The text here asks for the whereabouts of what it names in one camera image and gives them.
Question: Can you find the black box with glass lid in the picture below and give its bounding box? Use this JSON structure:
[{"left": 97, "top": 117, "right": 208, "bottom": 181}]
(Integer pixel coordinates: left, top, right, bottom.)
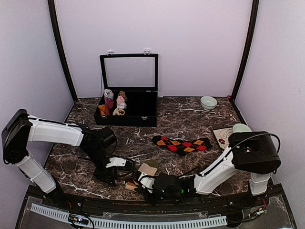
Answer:
[{"left": 94, "top": 53, "right": 159, "bottom": 127}]

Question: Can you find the multicolour rolled sock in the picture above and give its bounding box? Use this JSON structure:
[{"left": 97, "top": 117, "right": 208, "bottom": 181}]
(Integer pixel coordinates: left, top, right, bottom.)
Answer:
[{"left": 104, "top": 89, "right": 114, "bottom": 100}]

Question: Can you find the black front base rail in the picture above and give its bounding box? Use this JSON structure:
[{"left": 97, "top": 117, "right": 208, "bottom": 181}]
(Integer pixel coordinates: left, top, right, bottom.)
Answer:
[{"left": 28, "top": 186, "right": 270, "bottom": 215}]

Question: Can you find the pale green bowl on plate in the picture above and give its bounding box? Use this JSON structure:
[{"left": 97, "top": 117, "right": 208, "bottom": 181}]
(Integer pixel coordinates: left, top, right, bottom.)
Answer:
[{"left": 233, "top": 123, "right": 252, "bottom": 133}]

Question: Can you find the white slotted cable duct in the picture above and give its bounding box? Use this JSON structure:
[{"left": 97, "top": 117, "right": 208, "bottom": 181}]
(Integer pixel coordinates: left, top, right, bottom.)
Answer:
[{"left": 30, "top": 204, "right": 227, "bottom": 229}]

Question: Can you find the beige rolled sock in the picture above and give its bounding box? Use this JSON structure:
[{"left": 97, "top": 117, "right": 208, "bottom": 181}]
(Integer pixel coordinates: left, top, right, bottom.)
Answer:
[{"left": 112, "top": 107, "right": 125, "bottom": 116}]

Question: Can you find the small circuit board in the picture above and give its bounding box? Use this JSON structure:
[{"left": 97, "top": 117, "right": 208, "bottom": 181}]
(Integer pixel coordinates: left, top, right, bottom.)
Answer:
[
  {"left": 249, "top": 208, "right": 266, "bottom": 218},
  {"left": 68, "top": 214, "right": 90, "bottom": 227}
]

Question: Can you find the small circuit board right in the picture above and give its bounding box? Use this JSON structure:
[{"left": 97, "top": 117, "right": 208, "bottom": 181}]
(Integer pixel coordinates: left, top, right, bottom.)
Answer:
[{"left": 249, "top": 208, "right": 266, "bottom": 218}]

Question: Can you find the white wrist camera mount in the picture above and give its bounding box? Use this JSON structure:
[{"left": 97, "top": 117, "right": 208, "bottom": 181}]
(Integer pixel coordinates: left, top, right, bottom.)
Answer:
[
  {"left": 138, "top": 172, "right": 155, "bottom": 193},
  {"left": 105, "top": 157, "right": 127, "bottom": 168}
]

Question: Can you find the brown rolled sock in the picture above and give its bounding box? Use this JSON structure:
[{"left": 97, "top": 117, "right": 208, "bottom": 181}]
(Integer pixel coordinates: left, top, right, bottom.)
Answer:
[{"left": 119, "top": 91, "right": 128, "bottom": 101}]

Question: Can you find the black left frame post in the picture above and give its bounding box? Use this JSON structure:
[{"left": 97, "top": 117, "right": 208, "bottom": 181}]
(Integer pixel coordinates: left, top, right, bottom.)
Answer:
[{"left": 47, "top": 0, "right": 78, "bottom": 102}]

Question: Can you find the orange rolled sock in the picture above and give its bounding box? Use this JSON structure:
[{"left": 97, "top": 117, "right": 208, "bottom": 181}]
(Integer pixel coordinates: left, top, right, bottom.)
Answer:
[{"left": 98, "top": 104, "right": 106, "bottom": 116}]

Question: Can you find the black right frame post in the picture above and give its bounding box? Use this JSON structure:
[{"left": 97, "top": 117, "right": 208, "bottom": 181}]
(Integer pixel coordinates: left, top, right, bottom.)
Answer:
[{"left": 231, "top": 0, "right": 259, "bottom": 103}]

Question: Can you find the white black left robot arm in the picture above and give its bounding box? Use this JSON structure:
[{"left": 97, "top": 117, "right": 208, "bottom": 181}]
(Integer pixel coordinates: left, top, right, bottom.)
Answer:
[{"left": 1, "top": 109, "right": 126, "bottom": 208}]

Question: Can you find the small circuit board left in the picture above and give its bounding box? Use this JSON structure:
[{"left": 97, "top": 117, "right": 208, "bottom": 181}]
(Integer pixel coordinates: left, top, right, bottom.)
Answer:
[{"left": 68, "top": 214, "right": 90, "bottom": 227}]

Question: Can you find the pale green bowl at back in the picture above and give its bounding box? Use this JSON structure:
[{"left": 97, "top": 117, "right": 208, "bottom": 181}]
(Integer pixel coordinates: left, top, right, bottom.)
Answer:
[{"left": 200, "top": 96, "right": 218, "bottom": 111}]

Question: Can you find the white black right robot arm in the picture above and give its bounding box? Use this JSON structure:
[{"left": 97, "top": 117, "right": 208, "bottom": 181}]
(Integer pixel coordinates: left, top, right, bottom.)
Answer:
[{"left": 132, "top": 131, "right": 281, "bottom": 207}]

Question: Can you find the magenta rolled sock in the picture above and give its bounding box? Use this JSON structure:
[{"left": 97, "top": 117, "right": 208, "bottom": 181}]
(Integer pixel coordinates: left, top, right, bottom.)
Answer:
[{"left": 104, "top": 97, "right": 114, "bottom": 115}]

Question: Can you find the black frame post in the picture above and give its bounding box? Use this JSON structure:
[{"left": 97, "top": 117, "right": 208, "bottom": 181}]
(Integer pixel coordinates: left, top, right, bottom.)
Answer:
[
  {"left": 47, "top": 0, "right": 78, "bottom": 102},
  {"left": 231, "top": 0, "right": 259, "bottom": 103}
]

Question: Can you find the black argyle orange red sock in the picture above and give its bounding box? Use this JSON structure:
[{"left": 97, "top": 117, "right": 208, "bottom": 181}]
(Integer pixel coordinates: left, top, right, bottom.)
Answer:
[{"left": 152, "top": 135, "right": 213, "bottom": 156}]

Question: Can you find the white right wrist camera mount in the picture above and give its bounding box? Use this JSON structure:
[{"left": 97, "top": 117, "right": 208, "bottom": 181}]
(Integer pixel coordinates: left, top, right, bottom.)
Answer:
[{"left": 138, "top": 172, "right": 155, "bottom": 193}]

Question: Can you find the striped beige maroon sock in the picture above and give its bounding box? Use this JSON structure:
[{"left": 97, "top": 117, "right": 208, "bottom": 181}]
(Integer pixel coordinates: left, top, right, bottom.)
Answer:
[{"left": 125, "top": 159, "right": 159, "bottom": 192}]

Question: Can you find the square floral plate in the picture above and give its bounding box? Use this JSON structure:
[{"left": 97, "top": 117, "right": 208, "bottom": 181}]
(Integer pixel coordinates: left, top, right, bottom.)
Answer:
[{"left": 213, "top": 127, "right": 233, "bottom": 151}]

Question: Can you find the pink white rolled sock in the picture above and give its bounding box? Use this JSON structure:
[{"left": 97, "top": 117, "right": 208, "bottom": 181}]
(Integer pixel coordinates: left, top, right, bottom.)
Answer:
[{"left": 116, "top": 95, "right": 127, "bottom": 109}]

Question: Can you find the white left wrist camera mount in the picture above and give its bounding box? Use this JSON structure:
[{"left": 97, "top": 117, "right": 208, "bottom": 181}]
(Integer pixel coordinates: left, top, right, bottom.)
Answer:
[{"left": 105, "top": 157, "right": 127, "bottom": 168}]

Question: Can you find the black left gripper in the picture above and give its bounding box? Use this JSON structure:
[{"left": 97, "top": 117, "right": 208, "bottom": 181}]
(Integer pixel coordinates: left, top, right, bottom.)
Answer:
[{"left": 85, "top": 147, "right": 118, "bottom": 187}]

